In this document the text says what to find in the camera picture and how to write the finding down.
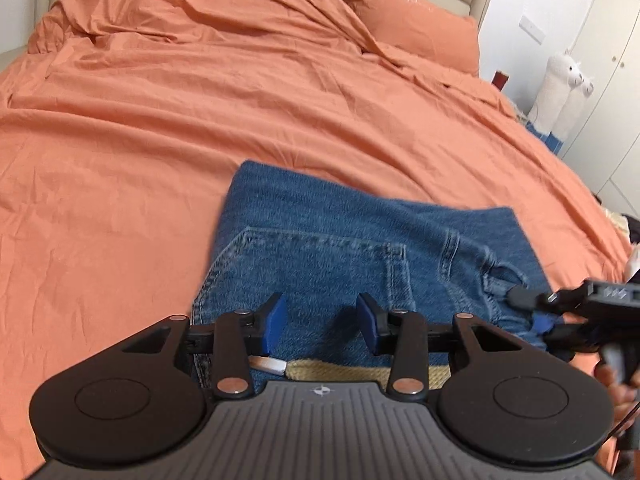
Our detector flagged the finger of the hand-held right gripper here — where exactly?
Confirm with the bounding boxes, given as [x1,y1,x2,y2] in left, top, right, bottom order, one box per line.
[531,316,607,362]
[504,282,593,315]

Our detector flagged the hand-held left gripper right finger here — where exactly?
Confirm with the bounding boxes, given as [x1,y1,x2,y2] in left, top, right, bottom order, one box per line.
[355,293,561,401]

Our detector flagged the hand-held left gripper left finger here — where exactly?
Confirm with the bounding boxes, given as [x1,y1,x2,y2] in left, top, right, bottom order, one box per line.
[100,292,289,401]

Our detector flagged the blue denim pants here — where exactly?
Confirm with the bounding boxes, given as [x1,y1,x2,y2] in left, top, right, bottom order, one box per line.
[192,159,557,397]

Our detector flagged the person's right hand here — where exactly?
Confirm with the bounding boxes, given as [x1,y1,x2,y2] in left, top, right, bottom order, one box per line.
[594,360,640,412]

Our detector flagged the pile of clothes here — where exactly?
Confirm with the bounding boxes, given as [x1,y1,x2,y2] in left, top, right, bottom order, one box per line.
[594,194,640,247]

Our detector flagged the white alpaca plush pillow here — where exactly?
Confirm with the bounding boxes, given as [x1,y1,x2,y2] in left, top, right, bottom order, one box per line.
[549,67,596,155]
[525,52,582,147]

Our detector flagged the orange duvet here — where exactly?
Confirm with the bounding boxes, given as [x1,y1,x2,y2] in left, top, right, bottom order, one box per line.
[0,0,637,480]

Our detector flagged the white wardrobe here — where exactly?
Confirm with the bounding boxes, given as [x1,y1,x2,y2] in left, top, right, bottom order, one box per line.
[559,0,640,213]

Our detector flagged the beige upholstered headboard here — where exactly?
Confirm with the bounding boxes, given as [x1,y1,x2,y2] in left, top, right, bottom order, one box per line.
[37,0,494,80]

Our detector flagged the orange embroidered pillow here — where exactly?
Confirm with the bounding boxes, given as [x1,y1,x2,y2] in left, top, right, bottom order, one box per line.
[333,0,481,77]

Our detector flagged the white wall switch panel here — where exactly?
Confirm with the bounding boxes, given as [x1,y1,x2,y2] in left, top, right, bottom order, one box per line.
[518,14,547,44]

